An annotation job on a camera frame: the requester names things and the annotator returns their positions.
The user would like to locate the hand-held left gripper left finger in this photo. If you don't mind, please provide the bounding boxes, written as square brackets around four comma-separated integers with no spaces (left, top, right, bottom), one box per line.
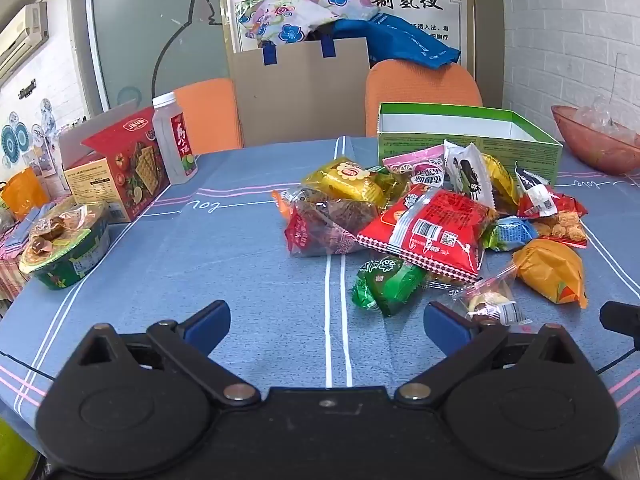
[70,300,262,407]

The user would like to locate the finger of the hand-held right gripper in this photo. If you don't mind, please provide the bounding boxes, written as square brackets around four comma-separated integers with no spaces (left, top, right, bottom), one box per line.
[599,301,640,349]

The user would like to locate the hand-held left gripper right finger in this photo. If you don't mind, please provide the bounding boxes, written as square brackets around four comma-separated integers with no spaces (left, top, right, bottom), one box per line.
[394,302,585,407]

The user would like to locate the large red snack packet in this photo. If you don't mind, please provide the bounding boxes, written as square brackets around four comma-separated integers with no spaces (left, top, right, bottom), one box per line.
[357,185,497,282]

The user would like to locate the red clear-window snack packet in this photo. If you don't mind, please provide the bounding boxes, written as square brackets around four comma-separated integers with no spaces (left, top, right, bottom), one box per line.
[517,192,590,249]

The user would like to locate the clear snack packet orange edge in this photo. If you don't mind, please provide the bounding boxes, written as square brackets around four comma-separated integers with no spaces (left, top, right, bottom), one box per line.
[272,187,313,222]

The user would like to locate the white snack packet black figure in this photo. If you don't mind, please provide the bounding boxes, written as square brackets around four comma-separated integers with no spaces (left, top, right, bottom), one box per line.
[443,141,497,209]

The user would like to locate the plain yellow snack packet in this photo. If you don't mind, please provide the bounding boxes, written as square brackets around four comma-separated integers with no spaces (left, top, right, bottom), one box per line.
[481,154,521,207]

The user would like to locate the pink snack packet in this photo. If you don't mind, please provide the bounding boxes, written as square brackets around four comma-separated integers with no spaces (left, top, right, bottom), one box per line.
[382,145,448,189]

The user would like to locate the yellow snack packet red label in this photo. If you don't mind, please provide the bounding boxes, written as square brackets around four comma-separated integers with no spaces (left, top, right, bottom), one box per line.
[302,157,396,209]

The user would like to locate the green cardboard box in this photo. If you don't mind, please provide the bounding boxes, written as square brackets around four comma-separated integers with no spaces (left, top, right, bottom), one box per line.
[377,102,563,186]

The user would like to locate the blue striped tablecloth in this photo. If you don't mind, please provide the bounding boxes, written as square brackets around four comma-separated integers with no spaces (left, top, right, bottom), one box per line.
[0,136,640,441]

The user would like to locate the clear wrapped pastry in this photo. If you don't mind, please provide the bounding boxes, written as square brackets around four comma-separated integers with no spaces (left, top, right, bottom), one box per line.
[429,265,534,329]

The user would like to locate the small blue green snack packet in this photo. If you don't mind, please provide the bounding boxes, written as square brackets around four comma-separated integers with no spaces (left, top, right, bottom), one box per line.
[481,216,539,253]

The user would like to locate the maroon clear snack packet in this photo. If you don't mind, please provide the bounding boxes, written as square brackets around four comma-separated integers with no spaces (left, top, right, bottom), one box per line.
[284,199,382,259]

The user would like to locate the instant noodle bowl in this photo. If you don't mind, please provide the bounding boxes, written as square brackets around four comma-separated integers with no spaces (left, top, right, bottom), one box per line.
[19,202,112,291]

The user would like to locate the red cracker box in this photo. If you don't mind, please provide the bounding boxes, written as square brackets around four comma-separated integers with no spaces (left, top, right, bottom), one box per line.
[58,106,172,224]

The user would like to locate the pink plastic bowl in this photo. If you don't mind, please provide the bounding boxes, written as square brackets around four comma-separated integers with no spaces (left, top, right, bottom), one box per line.
[551,105,640,177]

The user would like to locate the clear plastic drink bottle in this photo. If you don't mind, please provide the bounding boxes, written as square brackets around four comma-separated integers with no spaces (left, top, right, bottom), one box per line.
[151,92,200,185]

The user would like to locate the clear plastic wrappers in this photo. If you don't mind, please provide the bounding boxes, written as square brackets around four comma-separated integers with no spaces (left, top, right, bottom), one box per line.
[572,95,640,149]

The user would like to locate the orange chair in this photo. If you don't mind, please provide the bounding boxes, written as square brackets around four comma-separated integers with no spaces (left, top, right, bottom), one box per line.
[365,59,484,139]
[172,78,245,157]

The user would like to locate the checkered cloth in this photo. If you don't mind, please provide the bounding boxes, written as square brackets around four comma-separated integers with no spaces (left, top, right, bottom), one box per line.
[0,240,32,304]

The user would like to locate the orange plastic bag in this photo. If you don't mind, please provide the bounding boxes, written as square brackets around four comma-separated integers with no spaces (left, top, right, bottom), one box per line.
[0,167,51,222]

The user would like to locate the blue plastic bag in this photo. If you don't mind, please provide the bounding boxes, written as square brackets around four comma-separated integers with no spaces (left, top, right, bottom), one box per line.
[366,14,461,72]

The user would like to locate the frosted glass panel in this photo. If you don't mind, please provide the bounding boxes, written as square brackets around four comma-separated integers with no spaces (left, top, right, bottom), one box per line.
[84,0,232,112]

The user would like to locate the floral fabric bag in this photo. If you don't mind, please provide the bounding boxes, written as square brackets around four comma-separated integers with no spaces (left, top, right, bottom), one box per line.
[238,0,387,52]

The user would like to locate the white air conditioner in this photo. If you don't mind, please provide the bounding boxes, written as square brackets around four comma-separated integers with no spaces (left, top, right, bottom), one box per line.
[0,2,51,87]

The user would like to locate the black cable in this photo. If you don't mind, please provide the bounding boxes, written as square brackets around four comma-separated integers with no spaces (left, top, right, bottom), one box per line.
[595,342,640,376]
[0,349,57,379]

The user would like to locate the thin wall wire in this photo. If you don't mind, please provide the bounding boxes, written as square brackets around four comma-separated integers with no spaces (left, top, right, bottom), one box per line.
[607,52,632,108]

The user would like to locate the brown paper bag blue handles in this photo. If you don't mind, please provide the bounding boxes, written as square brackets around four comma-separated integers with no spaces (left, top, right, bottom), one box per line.
[227,37,372,149]

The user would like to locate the framed wall poster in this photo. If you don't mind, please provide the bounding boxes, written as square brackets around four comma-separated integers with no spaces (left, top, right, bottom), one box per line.
[222,0,477,77]

